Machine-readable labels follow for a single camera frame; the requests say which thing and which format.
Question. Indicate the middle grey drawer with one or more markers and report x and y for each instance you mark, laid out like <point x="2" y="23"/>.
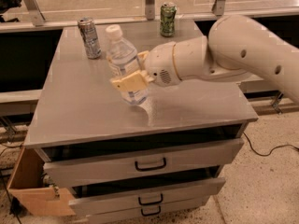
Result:
<point x="146" y="197"/>

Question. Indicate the bottom grey drawer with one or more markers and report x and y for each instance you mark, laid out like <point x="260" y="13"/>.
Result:
<point x="147" y="211"/>

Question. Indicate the green drink can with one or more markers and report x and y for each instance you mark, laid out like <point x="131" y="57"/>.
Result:
<point x="167" y="19"/>

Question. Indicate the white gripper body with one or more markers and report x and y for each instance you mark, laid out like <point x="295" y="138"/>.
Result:
<point x="160" y="64"/>

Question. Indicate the clear plastic water bottle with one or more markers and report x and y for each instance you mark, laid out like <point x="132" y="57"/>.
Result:
<point x="123" y="60"/>

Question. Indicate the top grey drawer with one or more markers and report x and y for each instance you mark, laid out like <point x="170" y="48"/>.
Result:
<point x="158" y="161"/>

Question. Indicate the black object top left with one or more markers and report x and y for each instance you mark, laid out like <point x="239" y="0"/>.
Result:
<point x="9" y="0"/>

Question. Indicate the metal railing frame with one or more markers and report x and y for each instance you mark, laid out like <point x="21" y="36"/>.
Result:
<point x="49" y="13"/>

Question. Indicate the wooden side box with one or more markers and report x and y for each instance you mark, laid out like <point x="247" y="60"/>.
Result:
<point x="26" y="185"/>

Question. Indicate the grey drawer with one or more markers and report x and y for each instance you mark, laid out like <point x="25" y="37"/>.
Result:
<point x="147" y="211"/>
<point x="158" y="161"/>
<point x="146" y="197"/>

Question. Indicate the grey drawer cabinet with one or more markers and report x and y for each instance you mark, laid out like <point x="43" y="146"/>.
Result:
<point x="79" y="115"/>

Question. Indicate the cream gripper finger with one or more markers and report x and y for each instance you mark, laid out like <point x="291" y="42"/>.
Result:
<point x="138" y="80"/>
<point x="142" y="58"/>

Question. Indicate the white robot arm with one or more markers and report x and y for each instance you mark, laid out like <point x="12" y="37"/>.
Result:
<point x="234" y="47"/>

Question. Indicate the silver drink can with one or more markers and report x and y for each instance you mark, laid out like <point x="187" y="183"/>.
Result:
<point x="89" y="36"/>

